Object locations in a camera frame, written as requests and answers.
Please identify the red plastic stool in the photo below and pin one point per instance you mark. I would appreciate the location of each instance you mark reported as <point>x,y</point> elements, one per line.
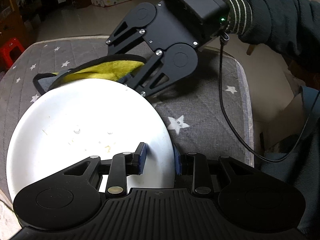
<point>11,50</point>

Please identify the yellow and grey cleaning cloth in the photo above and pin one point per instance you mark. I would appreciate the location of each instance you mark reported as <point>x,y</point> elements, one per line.
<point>110,67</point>

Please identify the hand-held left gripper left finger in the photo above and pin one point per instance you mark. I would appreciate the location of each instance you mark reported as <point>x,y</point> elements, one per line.
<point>142,158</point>

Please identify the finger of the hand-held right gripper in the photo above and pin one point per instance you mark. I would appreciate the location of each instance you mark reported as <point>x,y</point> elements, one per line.
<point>125,43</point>
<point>142,76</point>

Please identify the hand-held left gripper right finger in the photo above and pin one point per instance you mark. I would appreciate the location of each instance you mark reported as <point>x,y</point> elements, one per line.
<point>178,160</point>

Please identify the person's right forearm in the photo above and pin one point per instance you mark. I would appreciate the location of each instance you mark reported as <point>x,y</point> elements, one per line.
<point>275,17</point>

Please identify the white plate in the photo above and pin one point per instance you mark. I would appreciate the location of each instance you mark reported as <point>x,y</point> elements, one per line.
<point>75,110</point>

